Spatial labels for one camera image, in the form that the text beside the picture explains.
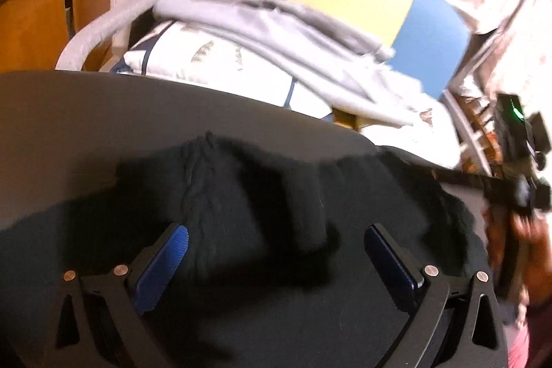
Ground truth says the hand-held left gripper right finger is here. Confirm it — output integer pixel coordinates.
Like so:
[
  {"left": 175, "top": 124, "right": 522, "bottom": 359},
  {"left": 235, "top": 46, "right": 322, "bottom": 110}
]
[{"left": 363, "top": 223, "right": 507, "bottom": 368}]

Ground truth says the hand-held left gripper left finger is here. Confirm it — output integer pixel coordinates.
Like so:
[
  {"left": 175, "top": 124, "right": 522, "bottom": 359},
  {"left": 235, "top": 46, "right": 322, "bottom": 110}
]
[{"left": 43, "top": 222, "right": 190, "bottom": 368}]

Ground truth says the black garment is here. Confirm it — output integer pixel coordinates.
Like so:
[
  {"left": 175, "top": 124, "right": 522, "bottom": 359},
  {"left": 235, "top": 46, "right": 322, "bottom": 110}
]
[{"left": 0, "top": 133, "right": 492, "bottom": 368}]

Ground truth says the person's right hand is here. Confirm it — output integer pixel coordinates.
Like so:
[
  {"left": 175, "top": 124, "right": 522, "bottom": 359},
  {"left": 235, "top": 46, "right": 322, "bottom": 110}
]
[{"left": 515, "top": 217, "right": 552, "bottom": 302}]

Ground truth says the white patterned cloth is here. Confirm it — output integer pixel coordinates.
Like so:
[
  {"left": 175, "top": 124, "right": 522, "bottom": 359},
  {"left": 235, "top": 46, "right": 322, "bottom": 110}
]
[{"left": 110, "top": 21, "right": 335, "bottom": 121}]

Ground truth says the grey hoodie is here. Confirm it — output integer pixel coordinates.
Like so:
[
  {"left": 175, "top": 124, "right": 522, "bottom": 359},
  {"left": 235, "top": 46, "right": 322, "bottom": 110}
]
[{"left": 56, "top": 0, "right": 432, "bottom": 127}]

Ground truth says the white wire rack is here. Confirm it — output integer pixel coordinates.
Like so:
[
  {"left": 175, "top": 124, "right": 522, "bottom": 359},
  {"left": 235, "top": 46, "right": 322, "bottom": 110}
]
[{"left": 442, "top": 90, "right": 496, "bottom": 177}]

